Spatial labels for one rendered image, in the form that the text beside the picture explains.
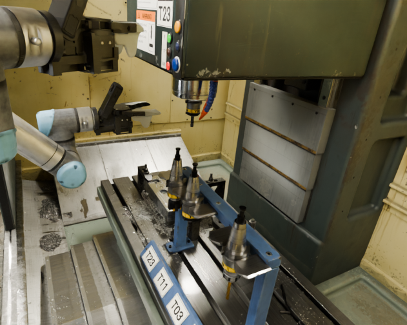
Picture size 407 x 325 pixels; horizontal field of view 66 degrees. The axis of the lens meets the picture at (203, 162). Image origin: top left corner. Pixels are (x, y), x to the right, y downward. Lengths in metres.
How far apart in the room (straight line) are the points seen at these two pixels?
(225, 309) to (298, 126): 0.74
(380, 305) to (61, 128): 1.50
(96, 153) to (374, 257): 1.68
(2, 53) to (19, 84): 1.57
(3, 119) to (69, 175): 0.45
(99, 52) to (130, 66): 1.55
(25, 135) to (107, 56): 0.38
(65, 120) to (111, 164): 1.10
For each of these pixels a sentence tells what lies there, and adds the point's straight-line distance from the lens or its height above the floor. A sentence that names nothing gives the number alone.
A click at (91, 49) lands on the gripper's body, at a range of 0.54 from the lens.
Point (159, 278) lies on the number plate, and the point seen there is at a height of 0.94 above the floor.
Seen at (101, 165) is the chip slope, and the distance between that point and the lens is 2.06.
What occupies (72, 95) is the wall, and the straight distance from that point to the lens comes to 2.06.
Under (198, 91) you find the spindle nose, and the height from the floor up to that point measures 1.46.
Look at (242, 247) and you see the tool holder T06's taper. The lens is 0.70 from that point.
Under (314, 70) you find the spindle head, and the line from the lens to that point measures 0.98.
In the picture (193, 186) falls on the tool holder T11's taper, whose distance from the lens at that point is 0.84.
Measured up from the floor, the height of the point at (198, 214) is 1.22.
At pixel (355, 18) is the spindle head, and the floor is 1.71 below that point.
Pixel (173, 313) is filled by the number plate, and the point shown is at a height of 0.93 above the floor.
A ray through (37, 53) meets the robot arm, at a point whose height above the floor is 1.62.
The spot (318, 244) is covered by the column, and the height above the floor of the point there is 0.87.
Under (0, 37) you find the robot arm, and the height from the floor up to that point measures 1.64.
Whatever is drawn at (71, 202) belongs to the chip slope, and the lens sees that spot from 1.89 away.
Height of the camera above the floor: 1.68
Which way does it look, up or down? 25 degrees down
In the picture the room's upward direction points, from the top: 6 degrees clockwise
